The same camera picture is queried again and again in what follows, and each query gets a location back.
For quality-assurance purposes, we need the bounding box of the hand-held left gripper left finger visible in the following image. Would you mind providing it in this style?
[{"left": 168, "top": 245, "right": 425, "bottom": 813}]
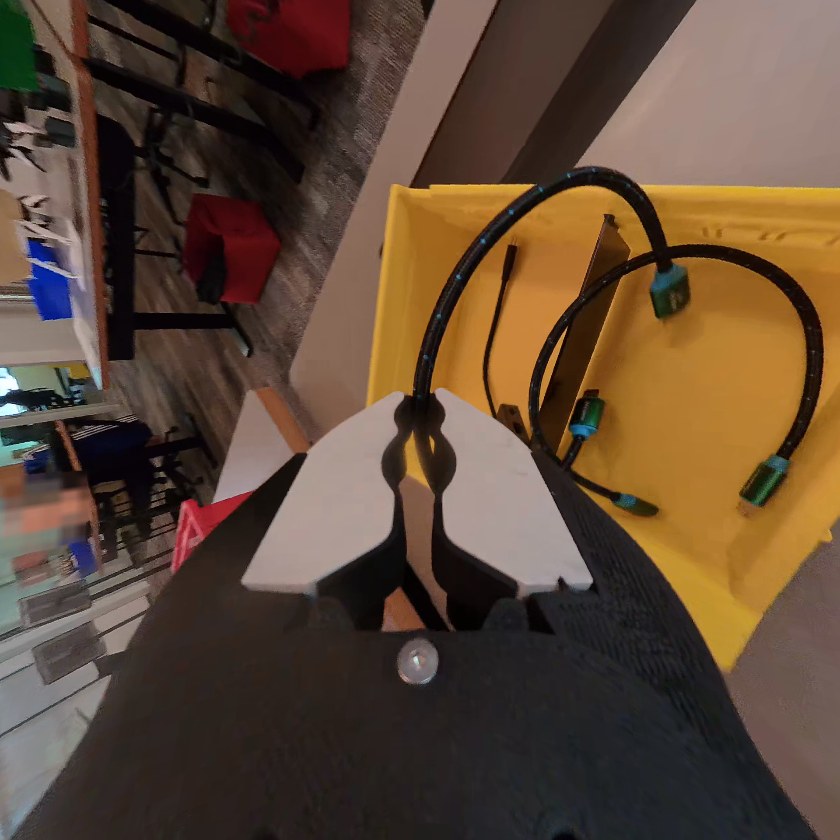
[{"left": 241, "top": 392, "right": 409, "bottom": 596}]

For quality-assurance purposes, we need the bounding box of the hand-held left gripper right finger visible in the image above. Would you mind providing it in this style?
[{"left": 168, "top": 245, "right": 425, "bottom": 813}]
[{"left": 430, "top": 387, "right": 595, "bottom": 596}]

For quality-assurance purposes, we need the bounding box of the red plastic bin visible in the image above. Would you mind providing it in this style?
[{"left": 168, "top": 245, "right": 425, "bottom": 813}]
[{"left": 169, "top": 489, "right": 256, "bottom": 573}]

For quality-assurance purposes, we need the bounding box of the black braided hub cable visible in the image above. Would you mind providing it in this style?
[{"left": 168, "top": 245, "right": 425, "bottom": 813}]
[{"left": 483, "top": 241, "right": 524, "bottom": 421}]

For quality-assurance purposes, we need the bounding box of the yellow plastic bin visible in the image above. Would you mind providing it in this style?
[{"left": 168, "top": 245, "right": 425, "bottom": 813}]
[{"left": 366, "top": 184, "right": 840, "bottom": 673}]

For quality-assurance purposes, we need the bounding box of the black bin divider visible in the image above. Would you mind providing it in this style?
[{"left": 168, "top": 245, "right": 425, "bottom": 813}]
[{"left": 537, "top": 213, "right": 632, "bottom": 455}]

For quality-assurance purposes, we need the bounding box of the red tote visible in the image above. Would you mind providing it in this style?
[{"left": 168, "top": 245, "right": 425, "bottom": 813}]
[
  {"left": 182, "top": 193, "right": 283, "bottom": 305},
  {"left": 225, "top": 0, "right": 353, "bottom": 80}
]

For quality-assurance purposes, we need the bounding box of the blue plastic bin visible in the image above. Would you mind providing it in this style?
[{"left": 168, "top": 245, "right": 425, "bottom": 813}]
[{"left": 26, "top": 238, "right": 74, "bottom": 322}]

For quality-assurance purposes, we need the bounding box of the wooden desk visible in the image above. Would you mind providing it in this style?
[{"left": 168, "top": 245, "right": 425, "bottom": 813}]
[{"left": 66, "top": 0, "right": 309, "bottom": 388}]

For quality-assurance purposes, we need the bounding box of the green plastic bin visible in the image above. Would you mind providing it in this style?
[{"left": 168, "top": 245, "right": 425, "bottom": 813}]
[{"left": 0, "top": 0, "right": 42, "bottom": 93}]

